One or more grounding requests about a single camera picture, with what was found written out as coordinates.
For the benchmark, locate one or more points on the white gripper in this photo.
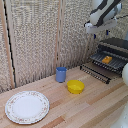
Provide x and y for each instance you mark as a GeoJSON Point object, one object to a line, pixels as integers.
{"type": "Point", "coordinates": [100, 26]}

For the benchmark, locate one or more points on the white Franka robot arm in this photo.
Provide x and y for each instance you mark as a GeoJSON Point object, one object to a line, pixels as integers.
{"type": "Point", "coordinates": [105, 10]}

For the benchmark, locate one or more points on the black dish rack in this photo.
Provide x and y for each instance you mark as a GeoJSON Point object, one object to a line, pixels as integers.
{"type": "Point", "coordinates": [100, 66]}

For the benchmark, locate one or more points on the blue cup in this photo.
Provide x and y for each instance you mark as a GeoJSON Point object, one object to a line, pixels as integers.
{"type": "Point", "coordinates": [60, 74]}

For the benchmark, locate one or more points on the yellow bowl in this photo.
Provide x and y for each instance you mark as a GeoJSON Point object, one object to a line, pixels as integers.
{"type": "Point", "coordinates": [75, 86]}

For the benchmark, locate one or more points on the white patterned plate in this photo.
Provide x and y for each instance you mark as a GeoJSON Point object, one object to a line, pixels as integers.
{"type": "Point", "coordinates": [27, 107]}

